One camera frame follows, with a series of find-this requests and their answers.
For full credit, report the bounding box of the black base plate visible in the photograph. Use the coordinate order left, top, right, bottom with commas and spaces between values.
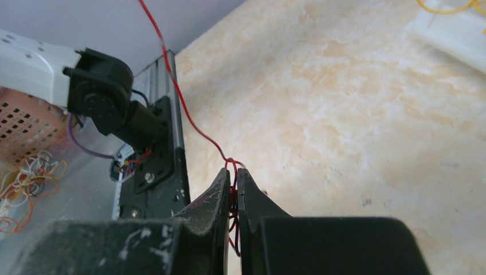
113, 96, 191, 219

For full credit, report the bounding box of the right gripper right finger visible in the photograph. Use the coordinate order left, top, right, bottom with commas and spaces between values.
237, 168, 430, 274

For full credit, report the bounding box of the yellow cable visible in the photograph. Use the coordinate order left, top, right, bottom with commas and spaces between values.
416, 0, 486, 16

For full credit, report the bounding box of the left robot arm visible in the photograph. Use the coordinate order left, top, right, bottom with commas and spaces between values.
1, 30, 169, 151

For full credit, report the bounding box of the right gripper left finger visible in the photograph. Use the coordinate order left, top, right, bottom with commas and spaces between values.
11, 168, 230, 274

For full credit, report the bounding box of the white plastic bin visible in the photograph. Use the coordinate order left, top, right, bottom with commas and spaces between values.
411, 0, 485, 73

